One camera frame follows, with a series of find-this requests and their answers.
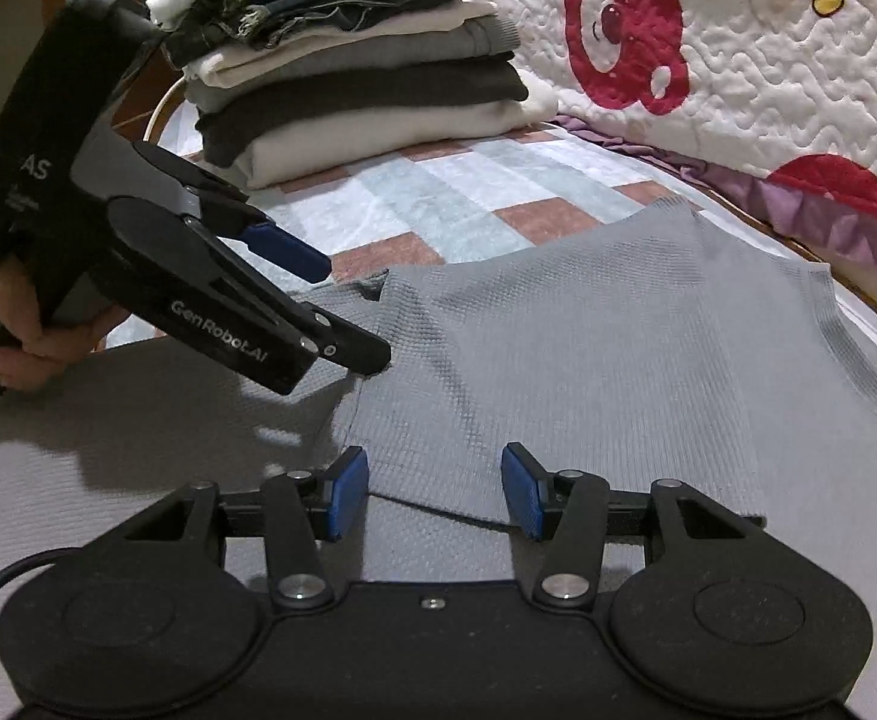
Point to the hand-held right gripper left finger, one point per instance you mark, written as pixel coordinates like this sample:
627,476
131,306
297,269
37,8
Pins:
345,491

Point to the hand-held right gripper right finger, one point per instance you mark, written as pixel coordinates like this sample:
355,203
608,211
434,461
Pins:
525,491

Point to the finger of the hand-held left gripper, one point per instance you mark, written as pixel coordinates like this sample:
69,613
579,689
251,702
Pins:
288,251
348,349

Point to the grey waffle-knit shirt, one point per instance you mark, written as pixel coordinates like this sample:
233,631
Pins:
596,360

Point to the stack of folded clothes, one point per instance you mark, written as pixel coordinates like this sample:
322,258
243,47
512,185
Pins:
348,90

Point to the person's left hand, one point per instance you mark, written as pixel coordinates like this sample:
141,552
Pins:
26,345

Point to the white curved band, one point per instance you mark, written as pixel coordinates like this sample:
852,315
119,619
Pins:
159,109

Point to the white bear print quilt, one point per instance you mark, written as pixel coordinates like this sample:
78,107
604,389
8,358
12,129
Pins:
746,75

